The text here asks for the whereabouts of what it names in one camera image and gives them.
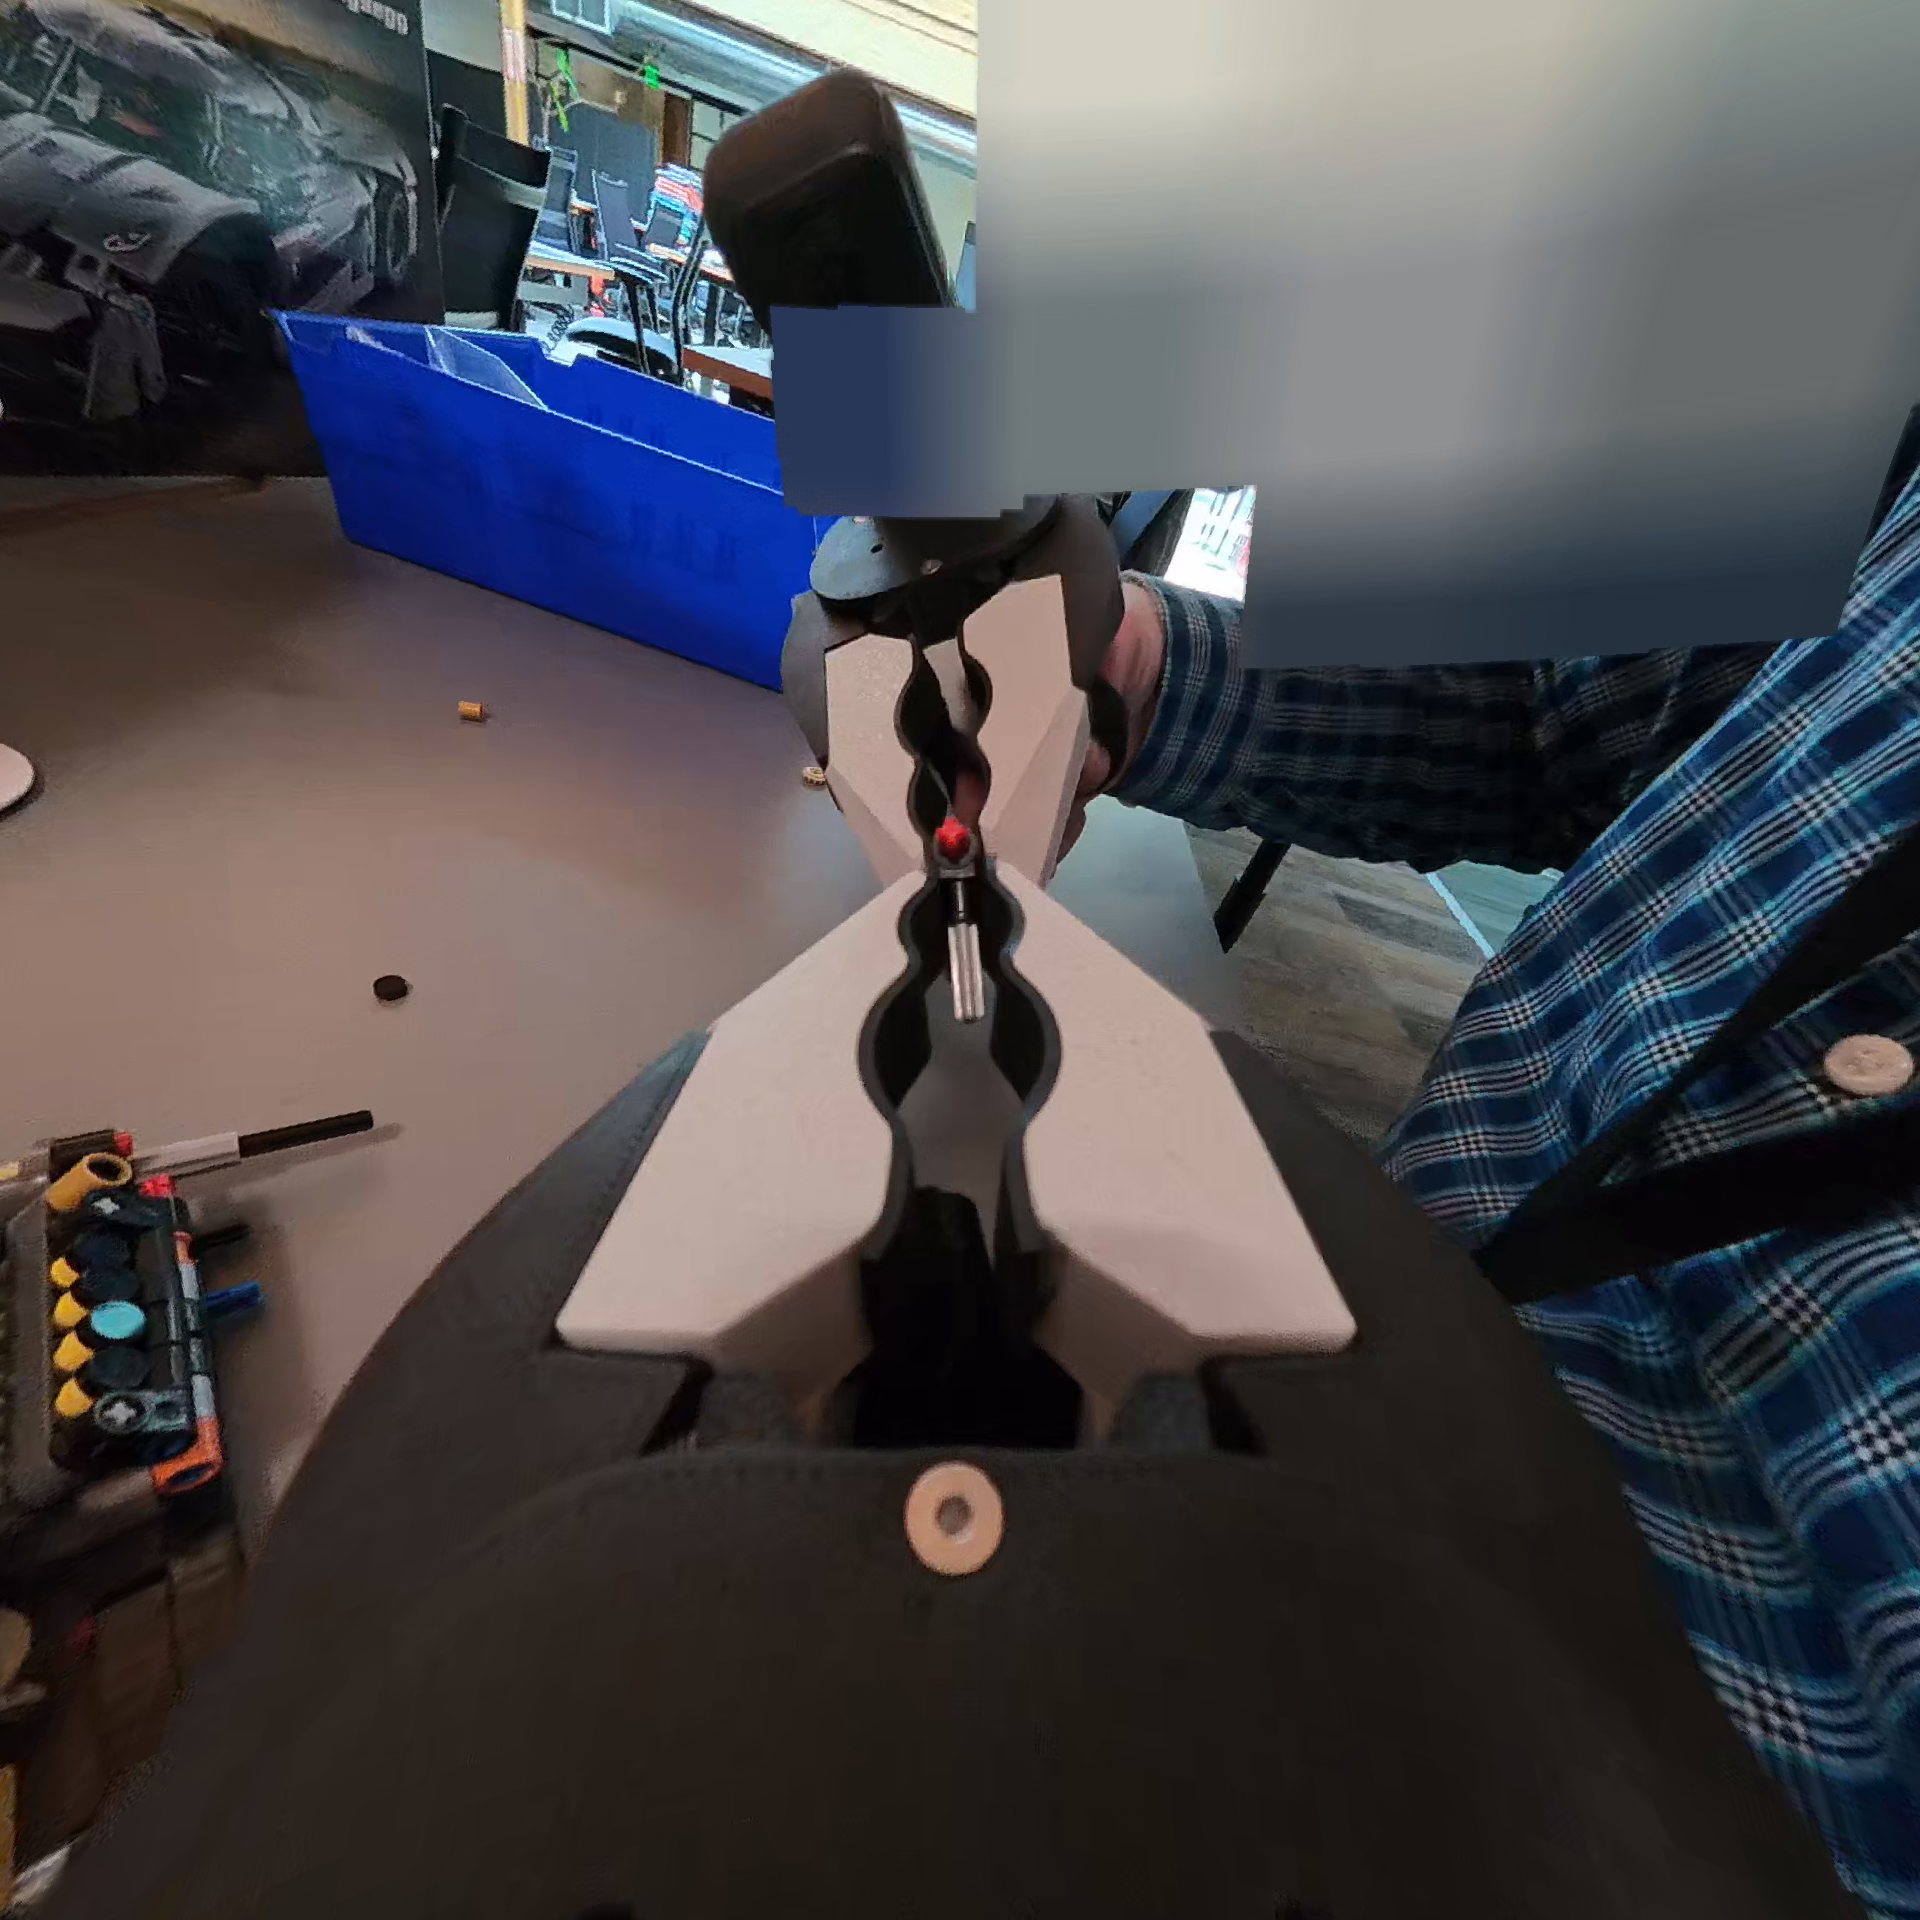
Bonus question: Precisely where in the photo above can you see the large blue plastic bin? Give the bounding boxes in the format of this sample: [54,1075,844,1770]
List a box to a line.
[274,306,843,694]

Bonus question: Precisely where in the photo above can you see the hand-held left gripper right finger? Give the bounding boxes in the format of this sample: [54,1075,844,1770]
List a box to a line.
[973,873,1358,1443]

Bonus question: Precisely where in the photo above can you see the clear plastic sheet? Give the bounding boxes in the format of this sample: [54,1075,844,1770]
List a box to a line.
[424,322,555,410]

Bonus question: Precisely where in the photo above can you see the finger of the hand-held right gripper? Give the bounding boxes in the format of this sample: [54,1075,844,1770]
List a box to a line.
[816,631,943,889]
[973,576,1098,889]

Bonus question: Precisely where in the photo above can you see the red axle with black connector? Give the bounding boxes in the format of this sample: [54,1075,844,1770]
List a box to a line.
[927,815,994,930]

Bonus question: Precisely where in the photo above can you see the black office chair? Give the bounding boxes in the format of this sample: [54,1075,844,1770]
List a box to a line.
[433,104,555,324]

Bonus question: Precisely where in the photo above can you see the black lego set box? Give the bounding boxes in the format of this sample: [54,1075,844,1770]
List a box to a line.
[0,0,443,474]

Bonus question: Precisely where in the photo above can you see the multicoloured brick technic assembly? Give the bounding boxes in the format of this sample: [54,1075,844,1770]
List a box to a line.
[0,1111,376,1869]

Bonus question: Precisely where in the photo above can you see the black harness strap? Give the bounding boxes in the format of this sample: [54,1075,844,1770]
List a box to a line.
[1475,847,1920,1307]

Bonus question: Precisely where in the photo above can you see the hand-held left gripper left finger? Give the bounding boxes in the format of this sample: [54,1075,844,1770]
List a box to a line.
[555,870,950,1443]

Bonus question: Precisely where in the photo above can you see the person's right hand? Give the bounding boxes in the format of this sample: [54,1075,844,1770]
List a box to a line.
[1100,576,1174,797]

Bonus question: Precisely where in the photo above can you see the person in blue plaid shirt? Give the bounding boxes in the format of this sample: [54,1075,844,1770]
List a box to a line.
[1380,450,1920,1907]

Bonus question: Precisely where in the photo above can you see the person's right forearm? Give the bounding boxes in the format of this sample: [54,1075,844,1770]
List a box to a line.
[1117,576,1803,879]

